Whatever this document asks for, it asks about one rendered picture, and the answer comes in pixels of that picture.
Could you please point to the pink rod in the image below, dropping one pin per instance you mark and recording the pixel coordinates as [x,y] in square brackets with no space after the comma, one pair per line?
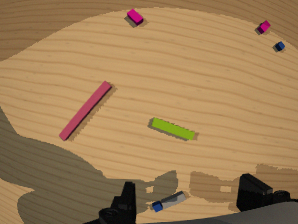
[96,97]

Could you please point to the magenta rectangular block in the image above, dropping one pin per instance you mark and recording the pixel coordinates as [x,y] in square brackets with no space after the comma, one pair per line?
[135,17]
[262,28]

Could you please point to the grey rod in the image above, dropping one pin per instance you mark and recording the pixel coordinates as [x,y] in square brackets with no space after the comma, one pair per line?
[173,199]

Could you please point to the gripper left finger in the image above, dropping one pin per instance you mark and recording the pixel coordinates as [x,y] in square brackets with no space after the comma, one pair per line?
[122,211]

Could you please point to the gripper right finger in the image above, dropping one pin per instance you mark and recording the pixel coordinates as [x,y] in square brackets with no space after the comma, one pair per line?
[253,193]

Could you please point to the lime green rod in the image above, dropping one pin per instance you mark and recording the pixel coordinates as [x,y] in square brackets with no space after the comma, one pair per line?
[174,129]

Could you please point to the small blue cube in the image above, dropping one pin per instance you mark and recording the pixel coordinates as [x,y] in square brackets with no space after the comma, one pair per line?
[157,206]
[280,46]

